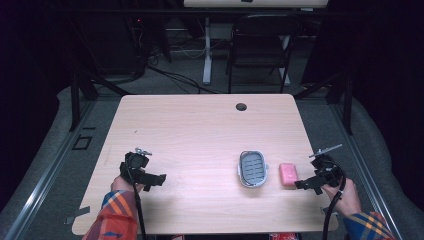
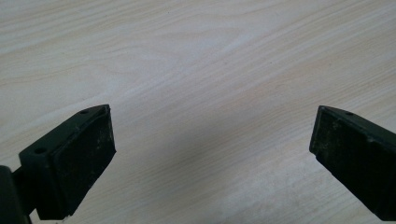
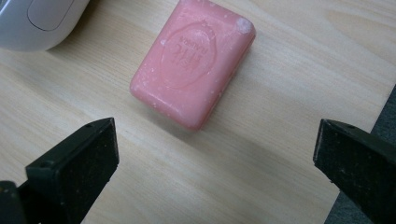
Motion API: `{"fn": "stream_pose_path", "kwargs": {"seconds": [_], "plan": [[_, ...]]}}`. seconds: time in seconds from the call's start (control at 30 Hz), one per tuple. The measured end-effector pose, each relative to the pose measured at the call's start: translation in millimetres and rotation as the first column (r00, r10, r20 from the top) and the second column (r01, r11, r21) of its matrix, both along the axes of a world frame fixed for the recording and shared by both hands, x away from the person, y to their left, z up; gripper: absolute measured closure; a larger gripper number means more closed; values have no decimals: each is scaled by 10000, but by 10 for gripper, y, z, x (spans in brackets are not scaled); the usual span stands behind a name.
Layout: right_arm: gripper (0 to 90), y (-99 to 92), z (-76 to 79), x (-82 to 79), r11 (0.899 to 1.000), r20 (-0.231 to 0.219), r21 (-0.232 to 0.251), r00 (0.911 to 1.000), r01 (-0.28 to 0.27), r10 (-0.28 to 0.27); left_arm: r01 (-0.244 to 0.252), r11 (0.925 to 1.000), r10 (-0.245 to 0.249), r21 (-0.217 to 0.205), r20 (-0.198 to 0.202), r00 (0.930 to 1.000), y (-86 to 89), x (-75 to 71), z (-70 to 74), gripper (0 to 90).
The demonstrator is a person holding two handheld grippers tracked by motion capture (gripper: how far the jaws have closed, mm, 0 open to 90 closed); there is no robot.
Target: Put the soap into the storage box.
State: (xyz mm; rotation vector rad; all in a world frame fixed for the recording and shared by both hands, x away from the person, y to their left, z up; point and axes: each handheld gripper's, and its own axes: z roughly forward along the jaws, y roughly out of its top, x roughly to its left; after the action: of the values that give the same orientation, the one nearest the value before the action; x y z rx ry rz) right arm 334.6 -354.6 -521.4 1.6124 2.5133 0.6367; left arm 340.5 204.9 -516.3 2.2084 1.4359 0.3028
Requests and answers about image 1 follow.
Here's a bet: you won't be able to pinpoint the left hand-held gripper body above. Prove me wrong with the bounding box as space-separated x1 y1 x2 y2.
119 147 153 185

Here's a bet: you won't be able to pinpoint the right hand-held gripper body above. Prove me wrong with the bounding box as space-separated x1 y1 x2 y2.
308 143 345 188

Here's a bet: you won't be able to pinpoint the person's left hand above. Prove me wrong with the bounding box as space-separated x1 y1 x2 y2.
110 175 145 194

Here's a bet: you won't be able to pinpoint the person's right hand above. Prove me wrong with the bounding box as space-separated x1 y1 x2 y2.
321 177 363 218

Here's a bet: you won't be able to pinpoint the pink soap bar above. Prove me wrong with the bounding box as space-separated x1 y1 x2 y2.
278 162 300 187

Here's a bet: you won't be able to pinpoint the grey soap dish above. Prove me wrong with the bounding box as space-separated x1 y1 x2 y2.
236 150 270 189

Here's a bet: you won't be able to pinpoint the red packet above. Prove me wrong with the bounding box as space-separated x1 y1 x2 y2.
267 232 300 240

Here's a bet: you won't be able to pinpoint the grey tape strip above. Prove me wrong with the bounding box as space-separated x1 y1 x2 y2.
62 205 92 226

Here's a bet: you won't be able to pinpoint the white desk leg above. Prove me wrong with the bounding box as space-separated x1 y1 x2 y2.
280 33 292 87
202 17 215 86

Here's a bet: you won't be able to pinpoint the black folding chair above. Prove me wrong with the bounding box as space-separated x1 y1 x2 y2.
225 13 304 95

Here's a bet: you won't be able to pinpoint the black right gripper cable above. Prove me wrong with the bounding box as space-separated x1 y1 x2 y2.
321 162 348 240

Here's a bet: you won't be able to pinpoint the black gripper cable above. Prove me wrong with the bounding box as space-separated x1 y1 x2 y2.
321 162 348 240
132 182 148 240

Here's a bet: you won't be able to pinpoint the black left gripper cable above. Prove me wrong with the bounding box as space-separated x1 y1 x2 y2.
132 182 148 240

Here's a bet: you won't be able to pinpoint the aluminium floor rail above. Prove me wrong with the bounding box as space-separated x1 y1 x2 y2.
331 102 405 240
0 99 98 240

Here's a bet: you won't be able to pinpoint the black metal frame stand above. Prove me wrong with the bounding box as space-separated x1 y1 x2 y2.
67 70 132 133
293 70 355 136

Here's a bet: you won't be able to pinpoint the black floor cables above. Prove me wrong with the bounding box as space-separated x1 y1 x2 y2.
133 19 223 95

